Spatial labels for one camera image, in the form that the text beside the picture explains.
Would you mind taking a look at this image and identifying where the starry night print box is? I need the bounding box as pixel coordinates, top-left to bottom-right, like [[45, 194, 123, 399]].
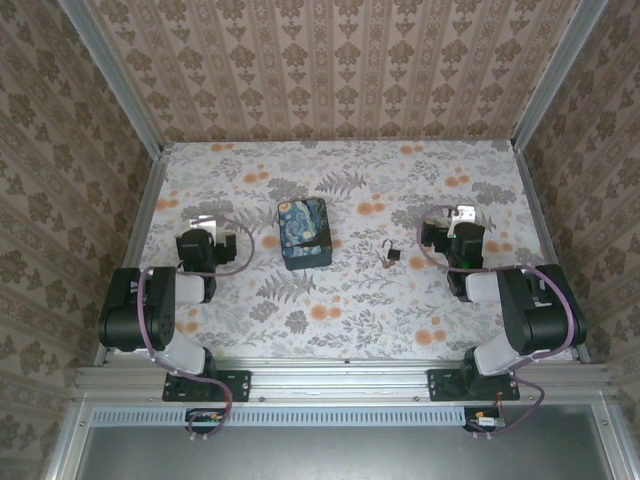
[[277, 196, 334, 272]]

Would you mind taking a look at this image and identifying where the floral patterned table cover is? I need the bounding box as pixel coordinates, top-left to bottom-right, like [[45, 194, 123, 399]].
[[142, 140, 576, 362]]

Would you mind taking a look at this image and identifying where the grey metal sheet panel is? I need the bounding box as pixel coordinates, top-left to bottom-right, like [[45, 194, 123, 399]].
[[47, 403, 640, 480]]

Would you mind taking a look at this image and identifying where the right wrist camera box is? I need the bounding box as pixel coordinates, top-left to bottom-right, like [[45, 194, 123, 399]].
[[446, 203, 476, 227]]

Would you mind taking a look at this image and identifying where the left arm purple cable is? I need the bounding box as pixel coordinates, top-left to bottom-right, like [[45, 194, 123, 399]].
[[138, 214, 256, 444]]

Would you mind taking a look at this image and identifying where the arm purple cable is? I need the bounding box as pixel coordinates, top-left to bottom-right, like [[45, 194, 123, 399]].
[[138, 214, 256, 444], [416, 205, 575, 442]]

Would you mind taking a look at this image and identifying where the aluminium side rail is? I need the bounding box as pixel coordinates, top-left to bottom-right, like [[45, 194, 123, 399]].
[[510, 141, 592, 365], [93, 143, 175, 366]]

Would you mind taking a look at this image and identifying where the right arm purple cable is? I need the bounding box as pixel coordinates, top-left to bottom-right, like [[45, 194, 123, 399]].
[[416, 205, 575, 442]]

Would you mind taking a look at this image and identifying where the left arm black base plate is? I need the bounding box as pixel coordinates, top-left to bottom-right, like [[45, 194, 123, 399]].
[[162, 368, 252, 403]]

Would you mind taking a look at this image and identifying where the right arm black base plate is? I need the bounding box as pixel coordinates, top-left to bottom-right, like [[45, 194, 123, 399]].
[[427, 368, 521, 403]]

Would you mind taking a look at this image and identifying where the horizontal aluminium frame rail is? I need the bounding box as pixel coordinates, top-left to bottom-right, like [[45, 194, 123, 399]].
[[73, 360, 617, 404]]

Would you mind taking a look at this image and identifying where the cable connector with wires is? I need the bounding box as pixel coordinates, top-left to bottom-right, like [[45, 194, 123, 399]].
[[463, 406, 507, 435], [185, 407, 227, 435]]

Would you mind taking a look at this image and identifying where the slotted grey cable duct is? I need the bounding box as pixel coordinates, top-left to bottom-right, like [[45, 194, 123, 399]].
[[91, 405, 469, 428]]

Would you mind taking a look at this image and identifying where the aluminium upright post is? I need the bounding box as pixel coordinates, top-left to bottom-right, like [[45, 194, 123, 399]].
[[510, 0, 610, 151], [55, 0, 167, 157]]

